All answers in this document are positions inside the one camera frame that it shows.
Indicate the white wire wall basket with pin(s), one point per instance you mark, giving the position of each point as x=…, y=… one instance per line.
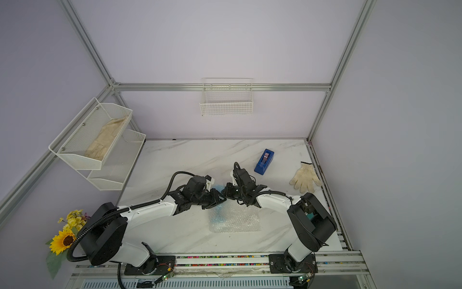
x=226, y=96

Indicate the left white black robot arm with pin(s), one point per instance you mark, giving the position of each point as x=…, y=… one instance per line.
x=106, y=237

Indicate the artificial sunflower bouquet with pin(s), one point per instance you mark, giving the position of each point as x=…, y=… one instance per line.
x=59, y=244

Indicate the beige glove in shelf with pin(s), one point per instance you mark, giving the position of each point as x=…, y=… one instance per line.
x=100, y=146

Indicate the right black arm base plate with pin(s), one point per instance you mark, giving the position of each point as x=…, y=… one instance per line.
x=284, y=263

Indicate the white two-tier mesh shelf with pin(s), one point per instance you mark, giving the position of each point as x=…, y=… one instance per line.
x=113, y=171

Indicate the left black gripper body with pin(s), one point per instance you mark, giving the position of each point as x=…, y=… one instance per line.
x=205, y=198

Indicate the aluminium front rail frame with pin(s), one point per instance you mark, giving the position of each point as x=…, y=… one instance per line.
x=325, y=270

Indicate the clear bubble wrap sheet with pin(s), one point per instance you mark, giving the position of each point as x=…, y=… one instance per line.
x=240, y=218

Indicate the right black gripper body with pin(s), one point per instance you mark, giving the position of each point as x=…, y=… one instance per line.
x=242, y=193

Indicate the white cotton work glove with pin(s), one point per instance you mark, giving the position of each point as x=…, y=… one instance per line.
x=305, y=179

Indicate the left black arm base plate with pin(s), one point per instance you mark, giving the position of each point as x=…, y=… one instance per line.
x=159, y=266

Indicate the blue plastic wine glass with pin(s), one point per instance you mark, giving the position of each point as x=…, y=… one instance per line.
x=216, y=217

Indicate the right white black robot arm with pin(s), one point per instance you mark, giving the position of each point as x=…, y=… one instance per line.
x=311, y=221

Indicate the blue tape dispenser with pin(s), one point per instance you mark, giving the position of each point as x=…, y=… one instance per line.
x=264, y=162

